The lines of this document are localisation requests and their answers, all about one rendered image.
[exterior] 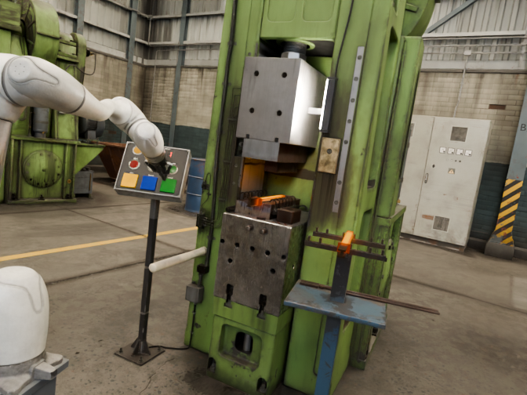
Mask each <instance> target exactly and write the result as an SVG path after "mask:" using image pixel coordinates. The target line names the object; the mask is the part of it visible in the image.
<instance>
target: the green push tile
mask: <svg viewBox="0 0 527 395"><path fill-rule="evenodd" d="M176 183H177V180H176V179H166V181H164V180H163V181H162V184H161V187H160V192H165V193H171V194H174V193H175V189H176Z"/></svg>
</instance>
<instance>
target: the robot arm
mask: <svg viewBox="0 0 527 395"><path fill-rule="evenodd" d="M26 107H40V108H46V109H47V108H51V109H54V110H56V111H61V112H64V113H65V114H72V115H76V116H79V117H83V118H88V119H91V120H94V121H104V120H107V119H108V118H109V119H110V120H111V122H113V123H114V124H115V125H116V126H117V127H119V128H120V129H121V130H122V131H123V132H125V133H126V134H127V135H128V136H129V137H130V138H131V140H132V141H133V142H134V143H135V144H136V146H137V148H138V149H139V150H140V151H141V152H142V153H143V154H144V157H145V162H144V164H145V165H147V166H148V167H149V168H150V169H151V170H152V171H153V172H154V173H156V172H157V173H158V174H159V175H160V176H161V178H162V180H164V181H166V177H167V175H169V172H170V169H171V168H172V166H173V162H172V161H171V162H168V161H167V160H166V159H165V149H164V142H163V138H162V134H161V133H160V131H159V129H158V128H157V127H156V126H155V125H154V124H152V123H150V122H149V121H148V120H147V119H146V118H145V116H144V114H143V113H142V112H141V111H140V109H139V108H138V107H137V106H136V105H135V104H134V103H133V102H132V101H130V100H128V99H126V98H125V97H121V96H118V97H115V98H114V99H112V100H110V99H105V100H101V101H99V100H97V99H96V98H95V97H94V96H93V95H92V94H91V93H90V92H89V91H88V90H87V89H86V88H85V87H84V86H83V85H82V84H81V83H80V82H78V81H77V80H76V79H75V78H73V77H72V76H71V75H70V74H68V73H67V72H66V71H64V70H62V69H60V68H59V67H57V66H56V65H54V64H52V63H50V62H48V61H46V60H43V59H41V58H38V57H34V56H17V55H13V54H7V53H0V186H1V181H2V173H3V169H4V165H5V157H6V153H7V149H8V145H9V137H10V133H11V128H12V124H13V123H15V122H16V121H17V120H18V119H19V118H20V116H21V114H22V113H23V111H24V109H25V108H26ZM166 165H168V169H166V167H165V166H166ZM48 328H49V296H48V292H47V288H46V286H45V282H44V281H43V279H42V277H41V275H40V274H38V273H37V272H35V271H34V270H32V269H31V268H28V267H25V266H7V267H4V268H1V269H0V393H2V394H3V395H17V394H18V393H19V392H20V391H21V390H22V389H23V388H24V387H25V386H27V385H28V384H30V383H31V382H33V381H34V380H36V379H44V380H52V379H54V378H55V377H56V375H57V369H56V368H54V366H57V365H58V364H61V363H62V362H63V356H62V355H60V354H55V353H48V352H46V349H45V345H46V339H47V335H48Z"/></svg>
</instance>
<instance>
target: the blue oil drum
mask: <svg viewBox="0 0 527 395"><path fill-rule="evenodd" d="M204 170H205V159H204V158H191V164H190V168H189V174H188V181H187V191H186V193H187V195H186V203H185V208H184V209H185V210H186V211H189V212H194V213H199V212H200V204H201V197H202V182H203V177H204Z"/></svg>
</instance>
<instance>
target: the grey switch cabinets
mask: <svg viewBox="0 0 527 395"><path fill-rule="evenodd" d="M411 126H412V132H411V136H410V141H409V143H410V144H409V149H408V153H407V158H406V163H405V171H404V176H403V178H404V179H403V183H402V188H401V193H400V197H399V199H400V200H401V201H400V203H398V204H400V205H405V206H406V210H405V212H404V217H403V221H402V229H401V233H400V237H402V238H405V239H409V240H413V241H418V242H423V243H426V244H429V245H436V246H439V247H443V248H449V249H452V250H457V251H459V252H463V251H464V249H465V248H466V247H467V243H468V240H469V236H470V232H471V224H472V221H473V217H474V210H475V206H476V202H477V198H478V191H479V187H480V183H481V179H482V172H483V168H484V164H485V157H486V153H487V150H488V145H489V138H490V134H491V131H492V122H491V121H490V120H479V119H468V118H447V117H435V116H424V115H413V116H412V121H411Z"/></svg>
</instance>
